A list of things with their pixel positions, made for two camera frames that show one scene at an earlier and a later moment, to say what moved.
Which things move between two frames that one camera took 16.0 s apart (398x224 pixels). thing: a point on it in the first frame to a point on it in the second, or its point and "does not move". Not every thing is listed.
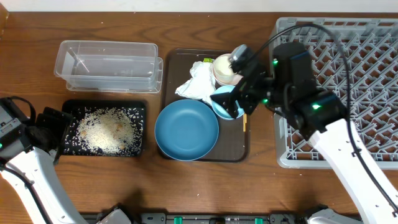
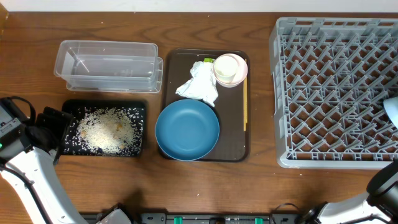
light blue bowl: [221, 110] to [391, 107]
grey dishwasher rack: [357, 58] does not move
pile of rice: [106, 131] does not move
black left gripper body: [51, 129] does not move
